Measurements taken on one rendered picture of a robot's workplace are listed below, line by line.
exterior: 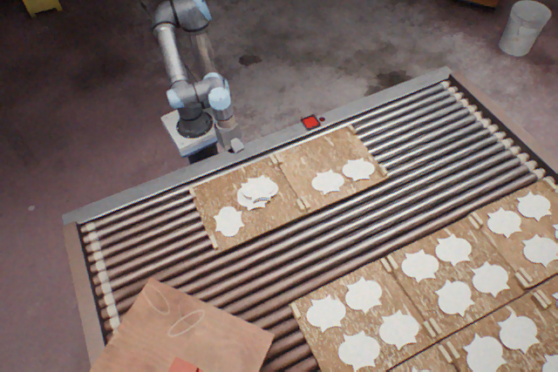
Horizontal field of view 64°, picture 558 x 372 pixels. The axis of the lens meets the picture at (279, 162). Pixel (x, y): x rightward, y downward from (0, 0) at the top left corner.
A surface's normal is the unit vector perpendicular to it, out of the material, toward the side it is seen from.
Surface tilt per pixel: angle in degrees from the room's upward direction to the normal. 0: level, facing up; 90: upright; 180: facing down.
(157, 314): 0
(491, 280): 0
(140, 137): 0
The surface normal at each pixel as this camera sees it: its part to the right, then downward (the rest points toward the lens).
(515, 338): -0.03, -0.60
